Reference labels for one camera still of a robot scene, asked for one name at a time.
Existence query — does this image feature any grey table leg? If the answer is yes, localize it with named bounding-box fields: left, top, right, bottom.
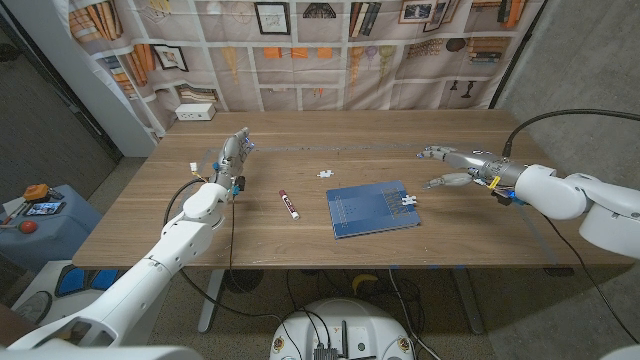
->
left=452, top=267, right=485, bottom=335

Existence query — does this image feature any orange handheld device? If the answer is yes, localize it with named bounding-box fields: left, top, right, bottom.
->
left=22, top=183, right=51, bottom=203

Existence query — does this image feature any white table leg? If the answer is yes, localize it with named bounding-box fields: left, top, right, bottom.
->
left=197, top=268, right=226, bottom=334

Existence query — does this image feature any white power outlet box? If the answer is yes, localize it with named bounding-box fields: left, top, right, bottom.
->
left=174, top=102, right=217, bottom=122

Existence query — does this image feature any printed bookshelf backdrop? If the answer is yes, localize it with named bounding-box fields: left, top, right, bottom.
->
left=67, top=0, right=549, bottom=139

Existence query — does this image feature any white wall column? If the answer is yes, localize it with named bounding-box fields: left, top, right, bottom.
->
left=4, top=0, right=159, bottom=159

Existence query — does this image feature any white robot torso edge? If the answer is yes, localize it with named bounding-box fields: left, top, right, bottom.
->
left=0, top=345, right=204, bottom=360

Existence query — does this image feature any black round disc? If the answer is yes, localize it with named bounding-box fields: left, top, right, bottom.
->
left=223, top=268, right=265, bottom=294

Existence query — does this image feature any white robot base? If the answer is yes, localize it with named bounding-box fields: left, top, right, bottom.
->
left=269, top=298, right=416, bottom=360

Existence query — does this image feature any blue notebook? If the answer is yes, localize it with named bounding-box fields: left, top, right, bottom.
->
left=326, top=180, right=422, bottom=240

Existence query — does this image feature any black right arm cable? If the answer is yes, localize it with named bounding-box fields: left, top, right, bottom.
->
left=502, top=108, right=640, bottom=159

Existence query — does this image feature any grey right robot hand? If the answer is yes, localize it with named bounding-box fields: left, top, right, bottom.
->
left=416, top=145, right=527, bottom=191

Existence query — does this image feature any grey floor cable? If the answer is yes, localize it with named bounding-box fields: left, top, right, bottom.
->
left=388, top=268, right=441, bottom=360

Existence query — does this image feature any blue-grey cart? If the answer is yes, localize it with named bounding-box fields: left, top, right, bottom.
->
left=0, top=184, right=104, bottom=274

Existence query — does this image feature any smartphone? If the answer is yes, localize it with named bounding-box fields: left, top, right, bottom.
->
left=24, top=200, right=66, bottom=217

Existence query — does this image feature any yellow object under table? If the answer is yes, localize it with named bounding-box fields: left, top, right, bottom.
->
left=351, top=272, right=380, bottom=295

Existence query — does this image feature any black backdrop stand pole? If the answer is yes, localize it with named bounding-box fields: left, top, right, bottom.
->
left=488, top=0, right=549, bottom=110

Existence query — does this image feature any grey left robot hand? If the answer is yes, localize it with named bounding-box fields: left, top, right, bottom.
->
left=212, top=126, right=255, bottom=189

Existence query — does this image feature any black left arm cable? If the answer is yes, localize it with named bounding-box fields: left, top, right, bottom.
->
left=163, top=177, right=281, bottom=321

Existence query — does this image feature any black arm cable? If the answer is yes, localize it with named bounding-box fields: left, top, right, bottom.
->
left=502, top=108, right=640, bottom=159
left=163, top=177, right=281, bottom=321

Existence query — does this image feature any maroon dry erase marker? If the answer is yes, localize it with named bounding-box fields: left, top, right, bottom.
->
left=278, top=189, right=301, bottom=221

